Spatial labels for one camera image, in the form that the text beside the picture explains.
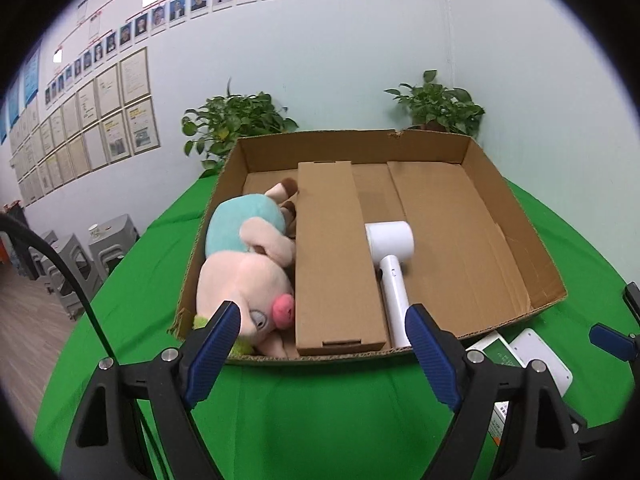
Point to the white electronic device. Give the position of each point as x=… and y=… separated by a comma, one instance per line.
x=542, y=352

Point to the pink plush pig toy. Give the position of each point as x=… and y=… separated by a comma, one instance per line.
x=235, y=270

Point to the long brown cardboard box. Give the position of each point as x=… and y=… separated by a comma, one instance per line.
x=330, y=260

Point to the paper cup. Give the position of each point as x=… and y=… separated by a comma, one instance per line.
x=94, y=231

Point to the wall of framed certificates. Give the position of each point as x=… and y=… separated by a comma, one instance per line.
x=100, y=125

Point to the row of blue wall posters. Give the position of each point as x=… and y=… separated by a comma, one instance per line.
x=31, y=72

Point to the green tablecloth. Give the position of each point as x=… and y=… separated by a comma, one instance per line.
x=310, y=410

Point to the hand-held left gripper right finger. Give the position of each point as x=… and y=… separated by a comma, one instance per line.
x=432, y=355

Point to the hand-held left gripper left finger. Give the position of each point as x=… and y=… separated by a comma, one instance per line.
x=212, y=355

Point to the cardboard tray box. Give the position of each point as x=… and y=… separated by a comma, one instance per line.
x=450, y=220

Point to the green plant in brown pot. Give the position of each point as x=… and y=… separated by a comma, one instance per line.
x=440, y=102

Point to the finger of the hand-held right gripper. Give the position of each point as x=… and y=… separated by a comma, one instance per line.
x=610, y=340
x=610, y=430

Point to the grey plastic stool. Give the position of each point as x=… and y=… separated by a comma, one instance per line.
x=117, y=245
x=72, y=270

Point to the black rectangular object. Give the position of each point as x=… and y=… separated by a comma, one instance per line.
x=634, y=302

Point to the row of portrait photos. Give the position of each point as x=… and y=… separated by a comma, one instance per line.
x=175, y=10

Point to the white hair dryer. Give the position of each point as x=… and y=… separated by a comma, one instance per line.
x=392, y=280

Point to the bushy green potted plant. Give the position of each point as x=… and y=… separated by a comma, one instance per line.
x=235, y=120

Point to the white box with green label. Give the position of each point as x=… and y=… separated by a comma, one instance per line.
x=492, y=352

